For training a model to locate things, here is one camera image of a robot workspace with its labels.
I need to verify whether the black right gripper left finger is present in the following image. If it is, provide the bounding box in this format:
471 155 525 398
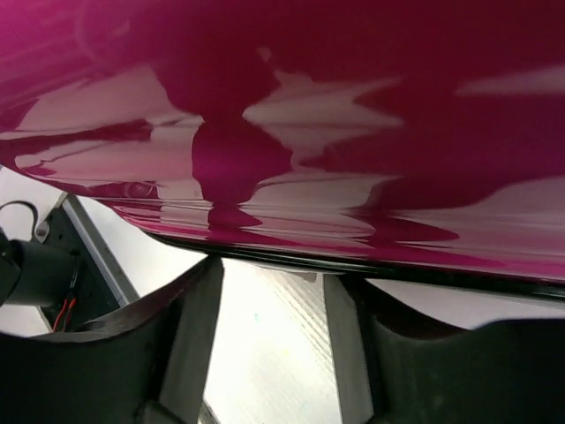
1 256 223 423

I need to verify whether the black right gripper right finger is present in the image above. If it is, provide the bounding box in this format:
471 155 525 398
324 275 564 423

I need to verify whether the pink teal kids suitcase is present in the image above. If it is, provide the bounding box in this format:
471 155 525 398
1 1 564 299

